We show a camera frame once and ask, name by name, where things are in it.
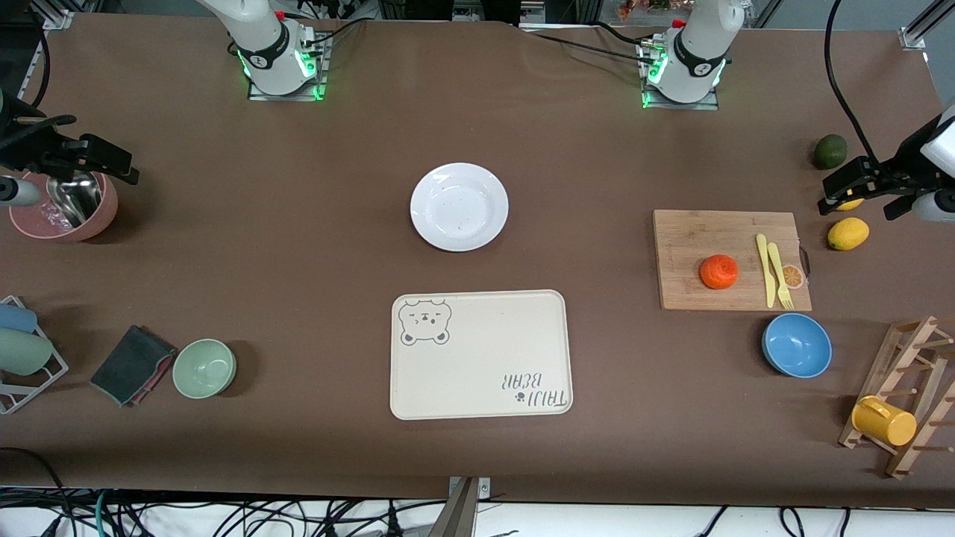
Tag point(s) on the light blue cup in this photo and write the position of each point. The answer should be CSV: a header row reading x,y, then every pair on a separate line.
x,y
15,318

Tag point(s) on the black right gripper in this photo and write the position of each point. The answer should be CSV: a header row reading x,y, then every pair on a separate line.
x,y
30,148

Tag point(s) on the grey metal table bracket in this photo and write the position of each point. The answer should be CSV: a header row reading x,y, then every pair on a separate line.
x,y
466,514

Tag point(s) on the blue bowl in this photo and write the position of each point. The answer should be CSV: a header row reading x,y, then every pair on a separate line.
x,y
797,345

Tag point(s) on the pink bowl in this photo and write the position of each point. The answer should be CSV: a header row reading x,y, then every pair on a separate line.
x,y
101,216

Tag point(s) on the brown table cover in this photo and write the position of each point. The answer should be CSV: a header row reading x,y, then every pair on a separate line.
x,y
298,224

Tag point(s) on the pale green bowl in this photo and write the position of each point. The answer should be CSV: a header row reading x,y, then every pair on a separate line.
x,y
204,369

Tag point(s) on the yellow lemon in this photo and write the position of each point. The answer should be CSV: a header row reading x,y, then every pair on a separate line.
x,y
850,203
848,234

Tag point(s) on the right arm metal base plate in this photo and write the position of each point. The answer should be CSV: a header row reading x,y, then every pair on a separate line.
x,y
298,97

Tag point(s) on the white round plate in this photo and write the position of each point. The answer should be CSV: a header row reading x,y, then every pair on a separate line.
x,y
459,216

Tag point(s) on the yellow plastic fork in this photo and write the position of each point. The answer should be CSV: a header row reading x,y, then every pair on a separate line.
x,y
779,272

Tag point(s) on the folded dark grey cloth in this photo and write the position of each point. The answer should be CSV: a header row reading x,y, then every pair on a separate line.
x,y
130,365

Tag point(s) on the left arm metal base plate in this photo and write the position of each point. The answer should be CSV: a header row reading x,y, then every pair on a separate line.
x,y
705,106

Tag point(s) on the wooden cutting board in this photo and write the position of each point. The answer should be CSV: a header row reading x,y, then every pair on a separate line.
x,y
686,246

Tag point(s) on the wooden mug rack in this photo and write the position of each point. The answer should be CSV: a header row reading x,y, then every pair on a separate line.
x,y
871,394

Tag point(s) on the dark green avocado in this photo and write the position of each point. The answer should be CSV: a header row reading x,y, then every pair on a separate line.
x,y
830,152

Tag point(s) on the metal scoop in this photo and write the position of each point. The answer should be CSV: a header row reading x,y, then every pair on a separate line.
x,y
74,203

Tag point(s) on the yellow plastic knife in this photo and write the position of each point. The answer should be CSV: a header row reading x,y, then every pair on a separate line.
x,y
766,272

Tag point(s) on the orange mandarin fruit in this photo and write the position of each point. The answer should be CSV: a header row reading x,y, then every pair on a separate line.
x,y
719,272

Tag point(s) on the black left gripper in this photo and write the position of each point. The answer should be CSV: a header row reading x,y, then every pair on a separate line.
x,y
893,176

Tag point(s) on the cream tray with bear print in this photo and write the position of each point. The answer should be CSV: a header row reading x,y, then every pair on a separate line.
x,y
477,358

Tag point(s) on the pale green cup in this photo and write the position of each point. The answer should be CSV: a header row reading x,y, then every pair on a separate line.
x,y
22,352

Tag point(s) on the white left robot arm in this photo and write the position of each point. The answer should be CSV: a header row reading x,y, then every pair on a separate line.
x,y
697,45

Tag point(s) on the yellow mug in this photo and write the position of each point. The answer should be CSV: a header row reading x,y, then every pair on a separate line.
x,y
888,425

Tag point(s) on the orange slice piece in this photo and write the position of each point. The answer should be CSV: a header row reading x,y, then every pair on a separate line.
x,y
795,278

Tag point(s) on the aluminium frame profile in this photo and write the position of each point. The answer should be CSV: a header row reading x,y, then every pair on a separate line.
x,y
914,36
56,19

